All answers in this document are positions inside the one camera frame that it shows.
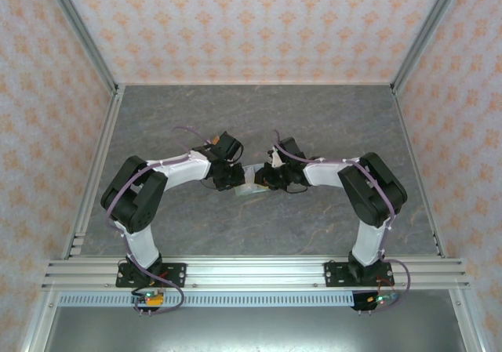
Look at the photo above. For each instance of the pale green card holder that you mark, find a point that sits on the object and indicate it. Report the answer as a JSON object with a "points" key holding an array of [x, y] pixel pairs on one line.
{"points": [[251, 190]]}

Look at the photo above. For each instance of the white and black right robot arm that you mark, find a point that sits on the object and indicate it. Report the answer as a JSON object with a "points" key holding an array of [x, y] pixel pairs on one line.
{"points": [[368, 246]]}

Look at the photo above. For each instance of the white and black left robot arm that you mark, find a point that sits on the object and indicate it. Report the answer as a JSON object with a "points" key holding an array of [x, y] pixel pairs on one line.
{"points": [[143, 250]]}

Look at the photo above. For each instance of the tan and black card stack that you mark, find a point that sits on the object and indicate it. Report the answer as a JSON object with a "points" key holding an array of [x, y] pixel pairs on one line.
{"points": [[215, 138]]}

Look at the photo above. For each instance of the controller board with yellow connector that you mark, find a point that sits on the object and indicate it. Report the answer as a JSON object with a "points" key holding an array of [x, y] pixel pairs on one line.
{"points": [[153, 299]]}

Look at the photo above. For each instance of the grey metal sheet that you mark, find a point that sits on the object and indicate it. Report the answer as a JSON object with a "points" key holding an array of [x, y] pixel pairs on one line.
{"points": [[255, 332]]}

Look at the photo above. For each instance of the controller board with green light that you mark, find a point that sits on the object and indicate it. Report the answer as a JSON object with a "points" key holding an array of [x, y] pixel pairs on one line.
{"points": [[376, 300]]}

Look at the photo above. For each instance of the thin aluminium back rail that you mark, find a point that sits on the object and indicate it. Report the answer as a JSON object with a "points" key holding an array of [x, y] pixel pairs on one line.
{"points": [[255, 83]]}

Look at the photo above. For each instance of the aluminium mounting rail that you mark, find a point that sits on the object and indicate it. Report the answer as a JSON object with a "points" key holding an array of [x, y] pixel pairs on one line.
{"points": [[255, 273]]}

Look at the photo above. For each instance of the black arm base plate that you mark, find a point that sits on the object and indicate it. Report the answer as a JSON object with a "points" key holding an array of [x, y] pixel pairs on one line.
{"points": [[176, 275], [333, 275]]}

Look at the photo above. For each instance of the aluminium side rail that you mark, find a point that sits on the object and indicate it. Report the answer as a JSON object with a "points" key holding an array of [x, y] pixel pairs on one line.
{"points": [[96, 171], [408, 132]]}

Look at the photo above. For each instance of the aluminium corner post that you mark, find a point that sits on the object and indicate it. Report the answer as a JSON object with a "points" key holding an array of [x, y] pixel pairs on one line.
{"points": [[82, 34], [424, 34]]}

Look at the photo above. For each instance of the aluminium frame leg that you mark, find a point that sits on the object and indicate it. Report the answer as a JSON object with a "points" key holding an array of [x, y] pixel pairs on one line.
{"points": [[466, 324], [39, 324]]}

